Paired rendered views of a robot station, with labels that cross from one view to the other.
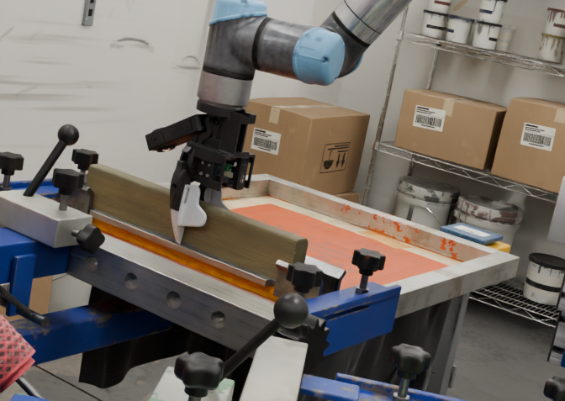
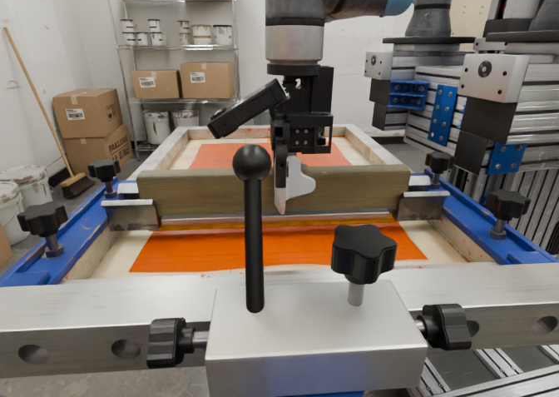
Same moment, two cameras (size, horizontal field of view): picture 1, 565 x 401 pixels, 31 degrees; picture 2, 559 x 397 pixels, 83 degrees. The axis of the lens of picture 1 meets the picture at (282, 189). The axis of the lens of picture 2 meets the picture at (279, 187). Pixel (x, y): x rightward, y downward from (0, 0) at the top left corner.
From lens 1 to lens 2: 119 cm
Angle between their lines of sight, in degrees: 37
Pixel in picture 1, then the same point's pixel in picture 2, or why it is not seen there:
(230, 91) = (319, 42)
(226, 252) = (335, 203)
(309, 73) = (403, 0)
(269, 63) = not seen: outside the picture
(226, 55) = not seen: outside the picture
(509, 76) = (169, 56)
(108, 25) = not seen: outside the picture
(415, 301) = not seen: hidden behind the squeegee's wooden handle
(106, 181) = (167, 186)
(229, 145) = (324, 103)
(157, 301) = (515, 335)
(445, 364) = not seen: hidden behind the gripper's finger
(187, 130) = (269, 102)
